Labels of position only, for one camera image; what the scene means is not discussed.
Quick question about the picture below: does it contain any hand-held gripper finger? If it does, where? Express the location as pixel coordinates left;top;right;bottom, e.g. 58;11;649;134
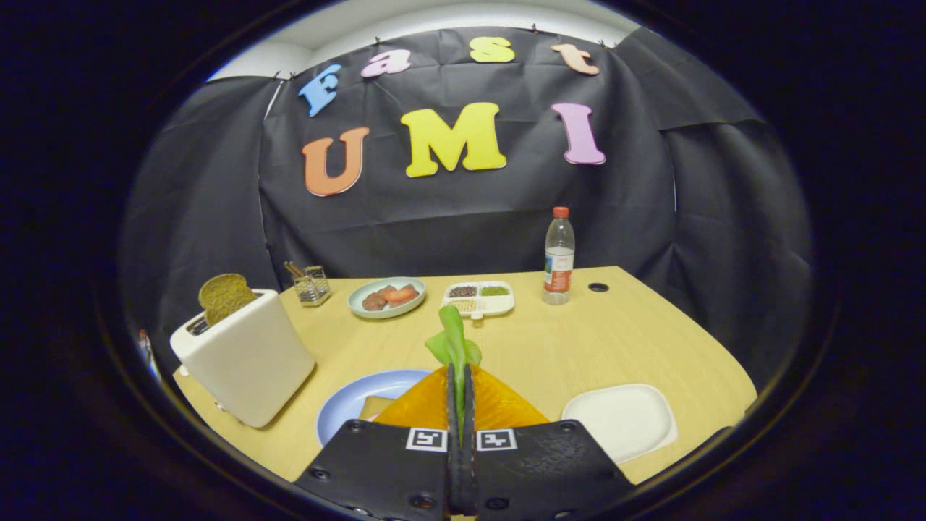
293;364;464;521
463;364;637;521

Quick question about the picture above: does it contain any green lettuce leaf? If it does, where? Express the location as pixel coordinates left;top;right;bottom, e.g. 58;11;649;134
425;305;483;442

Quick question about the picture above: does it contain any brown bread slice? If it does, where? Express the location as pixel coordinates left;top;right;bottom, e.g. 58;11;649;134
198;273;257;326

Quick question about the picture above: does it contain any white divided seed tray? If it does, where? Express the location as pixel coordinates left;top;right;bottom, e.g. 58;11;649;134
441;281;516;320

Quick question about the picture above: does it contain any blue round plate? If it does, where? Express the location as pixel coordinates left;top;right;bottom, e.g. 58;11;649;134
316;369;433;447

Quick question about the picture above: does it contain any pale green plate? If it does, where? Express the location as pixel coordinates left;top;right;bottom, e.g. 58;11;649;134
347;276;428;320

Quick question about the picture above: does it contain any white square plate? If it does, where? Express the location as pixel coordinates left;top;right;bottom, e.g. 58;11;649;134
561;384;679;465

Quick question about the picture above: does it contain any clear plastic water bottle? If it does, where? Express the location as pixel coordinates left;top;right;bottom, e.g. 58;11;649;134
543;206;576;305

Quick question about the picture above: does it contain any black backdrop cloth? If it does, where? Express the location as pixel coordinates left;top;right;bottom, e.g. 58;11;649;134
119;25;815;391

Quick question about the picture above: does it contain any white toaster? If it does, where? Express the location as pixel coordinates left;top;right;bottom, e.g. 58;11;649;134
169;288;317;429

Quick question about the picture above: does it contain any wire basket with sticks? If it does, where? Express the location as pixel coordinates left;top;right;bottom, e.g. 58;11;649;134
284;261;332;308

